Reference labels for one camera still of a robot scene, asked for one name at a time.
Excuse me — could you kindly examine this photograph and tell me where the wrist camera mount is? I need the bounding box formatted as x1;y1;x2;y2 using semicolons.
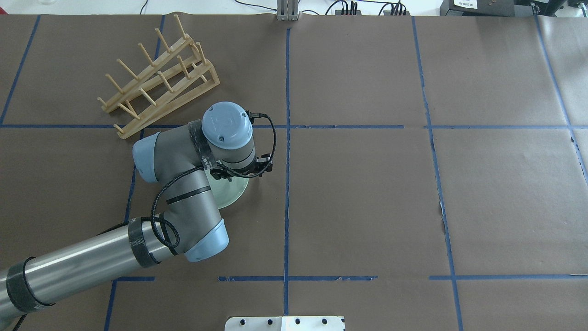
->
209;154;273;182

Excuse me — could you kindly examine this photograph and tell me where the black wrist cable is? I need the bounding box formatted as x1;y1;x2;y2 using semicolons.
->
150;110;277;251

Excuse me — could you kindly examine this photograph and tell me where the white pedestal column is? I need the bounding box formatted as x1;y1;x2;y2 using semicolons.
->
224;316;346;331

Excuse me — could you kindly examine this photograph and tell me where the orange black power strip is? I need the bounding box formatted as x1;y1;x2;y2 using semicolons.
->
325;0;410;16

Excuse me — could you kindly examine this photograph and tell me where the black computer box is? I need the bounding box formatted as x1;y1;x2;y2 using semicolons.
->
439;0;535;17

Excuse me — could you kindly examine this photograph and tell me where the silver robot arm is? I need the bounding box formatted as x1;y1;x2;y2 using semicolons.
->
1;102;273;329

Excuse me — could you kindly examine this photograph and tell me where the wooden plate rack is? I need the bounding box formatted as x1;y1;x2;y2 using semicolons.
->
97;13;221;140

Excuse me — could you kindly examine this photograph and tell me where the aluminium frame post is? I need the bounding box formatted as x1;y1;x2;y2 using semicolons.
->
277;0;300;22

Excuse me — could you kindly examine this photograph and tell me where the light green plate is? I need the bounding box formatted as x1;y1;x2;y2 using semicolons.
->
205;170;249;209

